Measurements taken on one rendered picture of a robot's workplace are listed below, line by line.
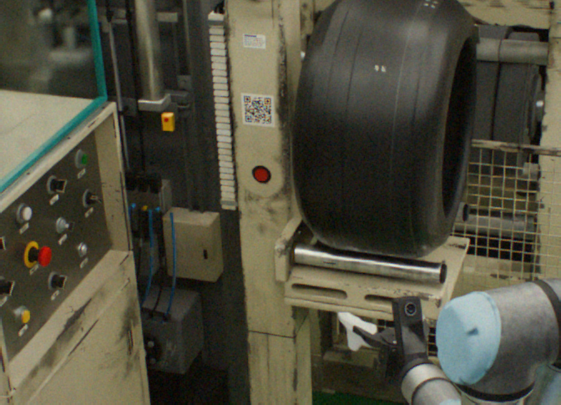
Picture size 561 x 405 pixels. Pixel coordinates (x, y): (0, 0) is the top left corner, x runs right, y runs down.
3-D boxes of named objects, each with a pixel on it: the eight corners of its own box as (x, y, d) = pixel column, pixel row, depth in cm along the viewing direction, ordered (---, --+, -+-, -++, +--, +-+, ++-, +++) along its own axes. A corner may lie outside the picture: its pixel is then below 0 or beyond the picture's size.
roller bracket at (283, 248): (275, 282, 251) (272, 245, 246) (324, 200, 284) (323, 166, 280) (288, 285, 250) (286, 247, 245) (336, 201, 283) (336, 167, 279)
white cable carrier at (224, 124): (221, 208, 262) (207, 13, 239) (229, 198, 266) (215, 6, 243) (239, 210, 260) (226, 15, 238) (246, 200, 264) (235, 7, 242)
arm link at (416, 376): (413, 379, 181) (459, 373, 184) (401, 362, 185) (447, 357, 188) (407, 417, 184) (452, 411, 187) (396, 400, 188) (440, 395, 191)
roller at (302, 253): (289, 265, 252) (288, 248, 250) (295, 255, 256) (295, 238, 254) (442, 288, 242) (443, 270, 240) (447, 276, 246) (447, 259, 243)
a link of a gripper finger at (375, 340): (347, 335, 196) (391, 356, 191) (348, 328, 195) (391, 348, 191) (361, 325, 199) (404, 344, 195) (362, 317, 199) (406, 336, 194)
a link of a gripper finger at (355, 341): (326, 342, 201) (370, 363, 197) (330, 314, 199) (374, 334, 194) (336, 336, 204) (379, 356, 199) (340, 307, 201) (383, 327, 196)
